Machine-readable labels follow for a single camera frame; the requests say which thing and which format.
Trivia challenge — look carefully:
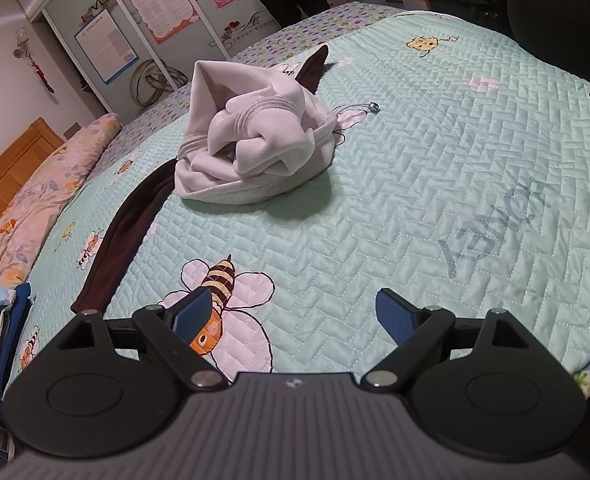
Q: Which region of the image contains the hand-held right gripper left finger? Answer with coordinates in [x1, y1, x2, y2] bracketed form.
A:
[50, 287, 230, 393]

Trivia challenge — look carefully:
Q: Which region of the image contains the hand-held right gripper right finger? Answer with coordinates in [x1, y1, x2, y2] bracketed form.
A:
[361, 287, 538, 393]

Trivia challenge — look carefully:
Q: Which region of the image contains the grey and maroon sweatshirt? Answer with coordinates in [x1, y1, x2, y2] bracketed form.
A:
[70, 44, 340, 317]

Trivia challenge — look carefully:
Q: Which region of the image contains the stack of folded clothes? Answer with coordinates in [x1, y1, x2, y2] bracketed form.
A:
[0, 237, 33, 406]

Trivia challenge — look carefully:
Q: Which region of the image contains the bee print quilted bedspread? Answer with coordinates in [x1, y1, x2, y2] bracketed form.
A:
[2, 2, 590, 401]

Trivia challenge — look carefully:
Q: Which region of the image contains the pink floral pillow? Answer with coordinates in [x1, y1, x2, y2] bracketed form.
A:
[0, 112, 123, 291]

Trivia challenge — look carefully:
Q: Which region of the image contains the wooden headboard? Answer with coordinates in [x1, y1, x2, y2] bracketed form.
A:
[0, 117, 66, 221]

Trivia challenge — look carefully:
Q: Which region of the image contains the pale blue wardrobe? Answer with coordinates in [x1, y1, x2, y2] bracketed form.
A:
[15, 0, 286, 116]

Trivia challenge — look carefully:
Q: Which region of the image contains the flower print bed sheet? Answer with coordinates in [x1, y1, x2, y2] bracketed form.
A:
[115, 0, 400, 126]

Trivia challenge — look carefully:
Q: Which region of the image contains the blue framed poster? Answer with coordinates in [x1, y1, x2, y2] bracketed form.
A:
[73, 7, 138, 83]

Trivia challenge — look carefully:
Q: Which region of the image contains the pink framed poster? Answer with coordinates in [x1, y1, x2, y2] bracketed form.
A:
[125, 0, 200, 46]

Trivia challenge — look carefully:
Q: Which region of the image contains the wall lamp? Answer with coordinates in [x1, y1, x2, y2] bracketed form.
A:
[12, 27, 58, 93]

